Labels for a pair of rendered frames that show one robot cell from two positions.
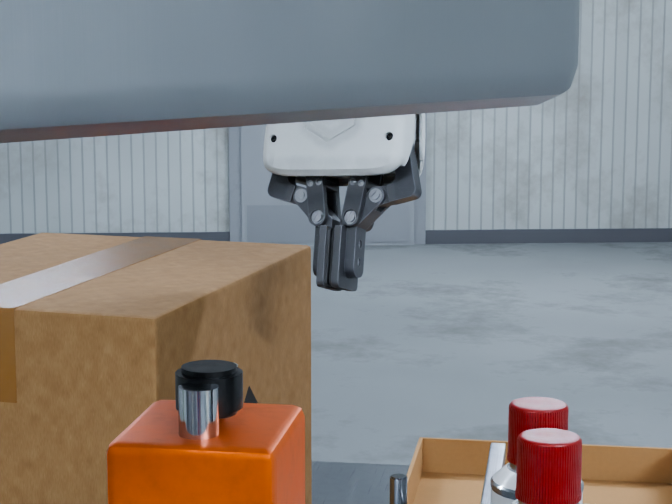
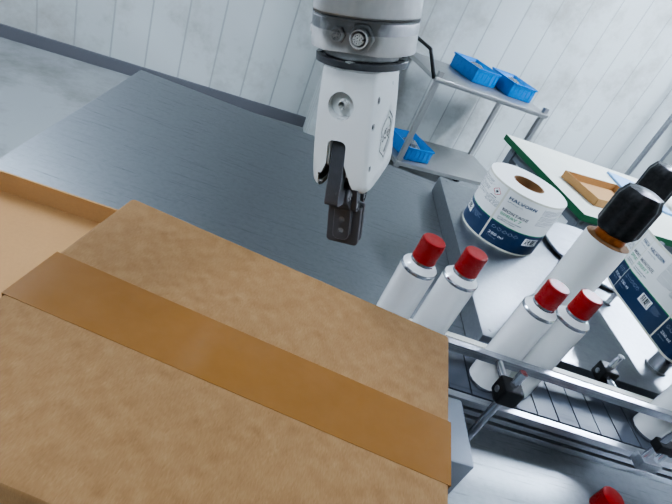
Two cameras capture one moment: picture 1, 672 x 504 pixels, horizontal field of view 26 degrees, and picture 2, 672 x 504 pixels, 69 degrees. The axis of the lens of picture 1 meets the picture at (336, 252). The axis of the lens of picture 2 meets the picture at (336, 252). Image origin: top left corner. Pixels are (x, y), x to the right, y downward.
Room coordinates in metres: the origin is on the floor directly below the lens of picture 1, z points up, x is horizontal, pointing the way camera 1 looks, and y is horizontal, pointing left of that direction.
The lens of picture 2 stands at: (1.08, 0.40, 1.37)
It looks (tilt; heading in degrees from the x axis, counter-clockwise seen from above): 32 degrees down; 251
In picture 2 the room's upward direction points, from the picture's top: 25 degrees clockwise
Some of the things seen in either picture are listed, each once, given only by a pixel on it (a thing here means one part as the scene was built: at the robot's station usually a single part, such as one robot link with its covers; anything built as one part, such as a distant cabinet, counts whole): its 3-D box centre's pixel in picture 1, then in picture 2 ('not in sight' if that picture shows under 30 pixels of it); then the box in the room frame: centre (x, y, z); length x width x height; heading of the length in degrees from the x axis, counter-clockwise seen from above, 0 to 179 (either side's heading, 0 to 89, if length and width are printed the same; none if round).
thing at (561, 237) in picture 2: not in sight; (595, 258); (0.04, -0.61, 0.89); 0.31 x 0.31 x 0.01
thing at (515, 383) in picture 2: not in sight; (487, 397); (0.64, -0.02, 0.91); 0.07 x 0.03 x 0.17; 81
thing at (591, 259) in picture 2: not in sight; (595, 254); (0.34, -0.33, 1.03); 0.09 x 0.09 x 0.30
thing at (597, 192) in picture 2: not in sight; (606, 194); (-0.59, -1.41, 0.82); 0.34 x 0.24 x 0.04; 9
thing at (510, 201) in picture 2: not in sight; (512, 208); (0.36, -0.61, 0.95); 0.20 x 0.20 x 0.14
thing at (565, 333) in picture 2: not in sight; (549, 344); (0.55, -0.08, 0.98); 0.05 x 0.05 x 0.20
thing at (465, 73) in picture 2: not in sight; (447, 126); (-0.38, -2.79, 0.48); 1.07 x 0.59 x 0.96; 3
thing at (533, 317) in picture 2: not in sight; (517, 336); (0.60, -0.08, 0.98); 0.05 x 0.05 x 0.20
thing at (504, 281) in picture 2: not in sight; (594, 295); (0.11, -0.46, 0.86); 0.80 x 0.67 x 0.05; 171
